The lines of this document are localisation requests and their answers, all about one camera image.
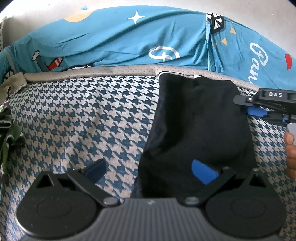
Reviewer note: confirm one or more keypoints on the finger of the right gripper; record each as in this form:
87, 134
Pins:
256, 111

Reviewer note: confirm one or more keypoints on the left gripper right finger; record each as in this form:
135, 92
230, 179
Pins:
213, 180

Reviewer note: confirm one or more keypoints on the black t-shirt white stripes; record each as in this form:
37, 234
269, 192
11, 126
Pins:
196, 119

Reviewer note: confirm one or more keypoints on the houndstooth blue white blanket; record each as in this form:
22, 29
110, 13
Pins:
71, 119

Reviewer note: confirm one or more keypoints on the person right hand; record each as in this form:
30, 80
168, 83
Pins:
290, 150

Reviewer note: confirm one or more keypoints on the blue cartoon print bedsheet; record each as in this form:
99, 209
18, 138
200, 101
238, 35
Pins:
139, 35

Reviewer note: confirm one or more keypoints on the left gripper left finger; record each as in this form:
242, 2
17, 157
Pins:
85, 180

